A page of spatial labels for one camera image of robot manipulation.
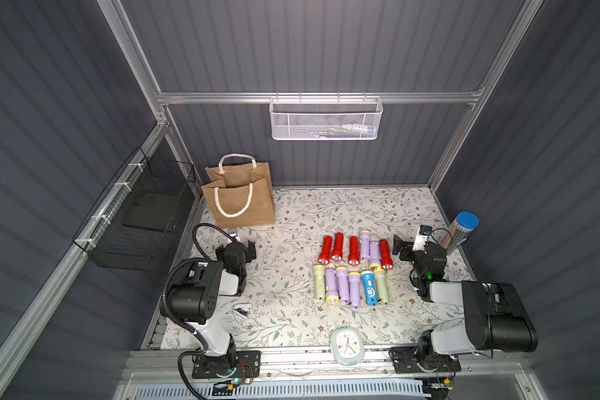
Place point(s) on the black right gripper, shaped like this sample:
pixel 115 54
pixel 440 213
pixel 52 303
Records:
pixel 407 252

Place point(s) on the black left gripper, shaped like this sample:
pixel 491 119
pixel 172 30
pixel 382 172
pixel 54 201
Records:
pixel 247 250

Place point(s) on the red flashlight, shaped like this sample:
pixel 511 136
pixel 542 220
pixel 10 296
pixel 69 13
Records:
pixel 354 256
pixel 337 251
pixel 386 255
pixel 325 254

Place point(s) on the green flashlight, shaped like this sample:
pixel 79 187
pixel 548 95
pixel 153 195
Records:
pixel 381 284
pixel 319 282

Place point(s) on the blue flashlight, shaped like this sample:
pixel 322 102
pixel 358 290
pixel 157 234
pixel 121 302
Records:
pixel 370 288

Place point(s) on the brown burlap tote bag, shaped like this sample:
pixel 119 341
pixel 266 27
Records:
pixel 240 192

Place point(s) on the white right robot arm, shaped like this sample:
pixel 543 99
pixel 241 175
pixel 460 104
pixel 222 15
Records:
pixel 494 317

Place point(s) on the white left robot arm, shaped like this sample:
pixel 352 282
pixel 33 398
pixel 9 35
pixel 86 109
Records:
pixel 193 287

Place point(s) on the steel bottle blue cap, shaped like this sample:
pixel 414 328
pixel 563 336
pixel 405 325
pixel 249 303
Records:
pixel 459 231

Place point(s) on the purple flashlight upper small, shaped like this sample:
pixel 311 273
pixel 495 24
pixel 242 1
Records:
pixel 375 255

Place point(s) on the purple flashlight upper row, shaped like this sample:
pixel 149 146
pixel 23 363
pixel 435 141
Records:
pixel 364 245

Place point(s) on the mint green alarm clock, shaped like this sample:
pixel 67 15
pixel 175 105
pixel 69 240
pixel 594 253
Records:
pixel 347 346

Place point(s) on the white vented strip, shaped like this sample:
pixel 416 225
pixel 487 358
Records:
pixel 313 389

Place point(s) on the markers in white basket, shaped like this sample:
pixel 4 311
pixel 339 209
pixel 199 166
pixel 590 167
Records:
pixel 360 131

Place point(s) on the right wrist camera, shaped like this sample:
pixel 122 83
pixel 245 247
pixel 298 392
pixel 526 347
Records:
pixel 422 237

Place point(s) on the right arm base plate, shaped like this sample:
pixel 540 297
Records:
pixel 411 359

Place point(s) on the black wire basket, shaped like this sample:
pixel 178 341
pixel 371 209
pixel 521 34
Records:
pixel 139 224

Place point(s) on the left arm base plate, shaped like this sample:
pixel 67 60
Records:
pixel 232 365

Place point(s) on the white wire mesh basket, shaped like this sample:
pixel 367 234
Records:
pixel 296 118

